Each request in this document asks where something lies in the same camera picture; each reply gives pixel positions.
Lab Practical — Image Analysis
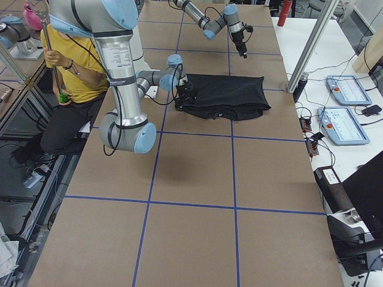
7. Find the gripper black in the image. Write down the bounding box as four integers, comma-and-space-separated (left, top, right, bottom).
177, 81, 196, 100
232, 29, 247, 59

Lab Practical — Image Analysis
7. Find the black graphic t-shirt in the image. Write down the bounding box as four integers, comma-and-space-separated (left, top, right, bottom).
175, 74, 271, 121

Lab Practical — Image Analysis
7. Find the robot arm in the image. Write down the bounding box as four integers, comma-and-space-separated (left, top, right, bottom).
49, 1, 188, 154
172, 1, 253, 59

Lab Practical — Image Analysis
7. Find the red cylinder bottle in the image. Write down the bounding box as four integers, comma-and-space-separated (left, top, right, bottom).
277, 0, 293, 27

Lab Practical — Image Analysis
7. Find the person in yellow shirt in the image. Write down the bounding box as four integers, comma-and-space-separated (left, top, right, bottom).
25, 25, 108, 155

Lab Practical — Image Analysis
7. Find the upper teach pendant tablet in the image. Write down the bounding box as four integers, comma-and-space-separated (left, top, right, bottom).
326, 75, 372, 106

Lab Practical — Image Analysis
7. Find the teach pendant tablet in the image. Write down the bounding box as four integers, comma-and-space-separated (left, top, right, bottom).
317, 106, 370, 146
326, 75, 372, 106

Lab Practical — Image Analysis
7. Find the lower teach pendant tablet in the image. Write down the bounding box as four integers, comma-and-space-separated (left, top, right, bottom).
317, 106, 370, 146

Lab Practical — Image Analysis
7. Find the pink plush toy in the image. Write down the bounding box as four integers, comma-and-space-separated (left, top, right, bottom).
23, 1, 42, 31

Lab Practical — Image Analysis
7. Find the reacher grabber tool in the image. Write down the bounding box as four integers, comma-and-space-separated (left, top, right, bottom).
35, 8, 71, 104

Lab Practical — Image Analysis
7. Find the black box device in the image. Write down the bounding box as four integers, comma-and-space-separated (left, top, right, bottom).
314, 166, 355, 213

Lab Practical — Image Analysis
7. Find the black monitor with stand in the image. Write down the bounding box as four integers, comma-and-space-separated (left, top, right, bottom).
327, 152, 382, 277

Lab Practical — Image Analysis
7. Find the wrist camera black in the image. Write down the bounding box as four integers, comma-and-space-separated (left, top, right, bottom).
242, 22, 254, 33

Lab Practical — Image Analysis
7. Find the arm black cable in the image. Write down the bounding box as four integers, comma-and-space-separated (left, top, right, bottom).
203, 6, 254, 45
101, 62, 188, 156

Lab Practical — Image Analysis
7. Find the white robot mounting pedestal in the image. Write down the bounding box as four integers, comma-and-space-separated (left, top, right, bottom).
131, 26, 159, 99

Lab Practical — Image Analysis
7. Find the aluminium frame post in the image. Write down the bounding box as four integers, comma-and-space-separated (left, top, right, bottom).
286, 0, 339, 93

